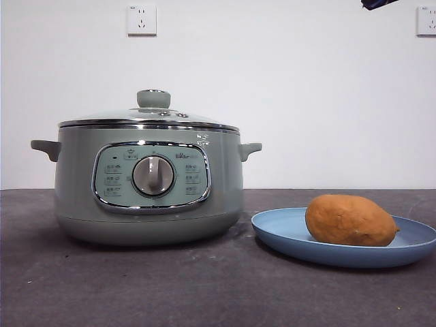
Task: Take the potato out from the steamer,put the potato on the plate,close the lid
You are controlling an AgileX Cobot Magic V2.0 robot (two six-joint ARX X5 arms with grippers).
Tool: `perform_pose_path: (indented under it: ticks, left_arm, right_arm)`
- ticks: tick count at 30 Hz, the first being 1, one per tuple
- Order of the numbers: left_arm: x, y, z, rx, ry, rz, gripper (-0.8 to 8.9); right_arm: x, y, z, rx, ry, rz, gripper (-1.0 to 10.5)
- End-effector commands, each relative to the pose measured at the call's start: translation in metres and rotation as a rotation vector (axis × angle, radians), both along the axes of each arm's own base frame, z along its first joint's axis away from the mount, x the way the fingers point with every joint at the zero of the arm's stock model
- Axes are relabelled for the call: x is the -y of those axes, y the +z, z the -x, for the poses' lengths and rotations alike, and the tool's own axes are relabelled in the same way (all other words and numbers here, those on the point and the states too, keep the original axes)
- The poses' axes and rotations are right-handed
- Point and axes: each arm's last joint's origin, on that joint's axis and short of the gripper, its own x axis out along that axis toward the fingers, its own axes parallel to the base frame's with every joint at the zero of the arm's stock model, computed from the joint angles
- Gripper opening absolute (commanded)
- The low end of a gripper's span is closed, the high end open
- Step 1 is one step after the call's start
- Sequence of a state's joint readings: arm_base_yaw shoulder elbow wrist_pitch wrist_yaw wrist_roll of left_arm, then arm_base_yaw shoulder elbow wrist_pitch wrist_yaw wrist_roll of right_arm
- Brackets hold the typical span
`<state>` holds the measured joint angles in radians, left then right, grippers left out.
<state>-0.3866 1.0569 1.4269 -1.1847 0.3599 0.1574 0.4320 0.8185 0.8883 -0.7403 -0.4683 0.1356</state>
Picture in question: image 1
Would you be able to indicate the pale green electric steamer pot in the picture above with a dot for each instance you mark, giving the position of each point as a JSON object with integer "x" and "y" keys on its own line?
{"x": 78, "y": 190}

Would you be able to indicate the white wall socket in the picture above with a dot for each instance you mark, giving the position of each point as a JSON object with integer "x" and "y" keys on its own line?
{"x": 142, "y": 20}
{"x": 427, "y": 21}

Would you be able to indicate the blue round plate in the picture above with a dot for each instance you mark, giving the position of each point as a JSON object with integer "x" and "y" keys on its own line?
{"x": 282, "y": 228}

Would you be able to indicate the orange-brown potato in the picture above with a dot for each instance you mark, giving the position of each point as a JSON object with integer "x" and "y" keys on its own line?
{"x": 347, "y": 219}

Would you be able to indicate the glass lid with green knob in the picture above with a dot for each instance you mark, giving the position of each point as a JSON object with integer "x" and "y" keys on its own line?
{"x": 153, "y": 99}

